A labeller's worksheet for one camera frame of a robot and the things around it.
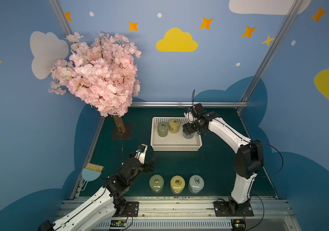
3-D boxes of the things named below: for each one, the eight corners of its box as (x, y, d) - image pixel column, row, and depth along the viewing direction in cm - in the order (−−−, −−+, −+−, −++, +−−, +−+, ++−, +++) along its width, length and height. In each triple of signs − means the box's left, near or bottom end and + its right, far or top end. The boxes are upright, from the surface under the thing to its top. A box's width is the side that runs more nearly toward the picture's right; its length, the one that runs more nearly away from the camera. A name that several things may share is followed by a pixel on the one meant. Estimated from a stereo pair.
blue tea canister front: (188, 193, 81) (191, 189, 74) (187, 180, 86) (189, 174, 79) (201, 193, 81) (205, 189, 74) (199, 180, 86) (203, 174, 79)
